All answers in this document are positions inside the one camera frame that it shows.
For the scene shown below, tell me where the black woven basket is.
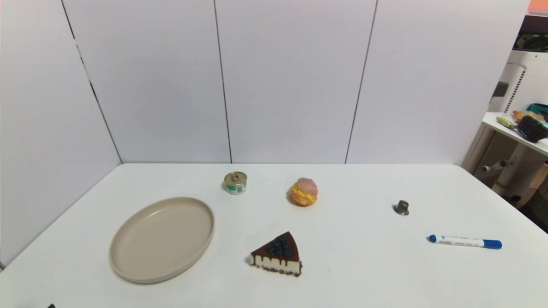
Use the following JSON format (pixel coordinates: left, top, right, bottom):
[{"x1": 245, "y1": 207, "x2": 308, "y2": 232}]
[{"x1": 517, "y1": 115, "x2": 548, "y2": 143}]

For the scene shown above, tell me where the white side table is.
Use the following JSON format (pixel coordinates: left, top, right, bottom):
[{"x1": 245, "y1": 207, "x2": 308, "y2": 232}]
[{"x1": 473, "y1": 112, "x2": 548, "y2": 201}]

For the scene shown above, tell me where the chocolate blueberry cake slice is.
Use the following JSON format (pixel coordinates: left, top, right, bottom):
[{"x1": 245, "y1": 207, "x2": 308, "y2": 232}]
[{"x1": 250, "y1": 231, "x2": 303, "y2": 278}]

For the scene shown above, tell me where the white marker with blue cap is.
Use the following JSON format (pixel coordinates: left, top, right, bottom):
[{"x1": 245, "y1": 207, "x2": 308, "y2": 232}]
[{"x1": 428, "y1": 234, "x2": 503, "y2": 250}]

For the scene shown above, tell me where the white pegboard cabinet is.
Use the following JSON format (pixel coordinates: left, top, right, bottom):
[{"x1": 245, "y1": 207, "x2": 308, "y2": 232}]
[{"x1": 488, "y1": 50, "x2": 548, "y2": 114}]

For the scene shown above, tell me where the orange toy food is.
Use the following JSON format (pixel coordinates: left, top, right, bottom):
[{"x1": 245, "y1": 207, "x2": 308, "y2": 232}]
[{"x1": 512, "y1": 110, "x2": 546, "y2": 124}]

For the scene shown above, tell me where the pink topped cream puff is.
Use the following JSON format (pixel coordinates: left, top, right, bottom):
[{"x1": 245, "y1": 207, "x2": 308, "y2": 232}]
[{"x1": 288, "y1": 178, "x2": 319, "y2": 207}]

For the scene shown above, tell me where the beige round plate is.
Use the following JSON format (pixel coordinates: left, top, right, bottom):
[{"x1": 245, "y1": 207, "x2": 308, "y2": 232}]
[{"x1": 109, "y1": 197, "x2": 215, "y2": 284}]

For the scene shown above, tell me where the small green labelled tin can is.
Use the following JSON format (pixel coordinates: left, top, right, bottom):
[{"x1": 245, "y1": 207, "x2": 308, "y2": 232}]
[{"x1": 224, "y1": 172, "x2": 248, "y2": 195}]

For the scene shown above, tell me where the dark green crate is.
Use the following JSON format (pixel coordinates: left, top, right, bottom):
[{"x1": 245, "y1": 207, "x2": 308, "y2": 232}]
[{"x1": 514, "y1": 33, "x2": 548, "y2": 52}]

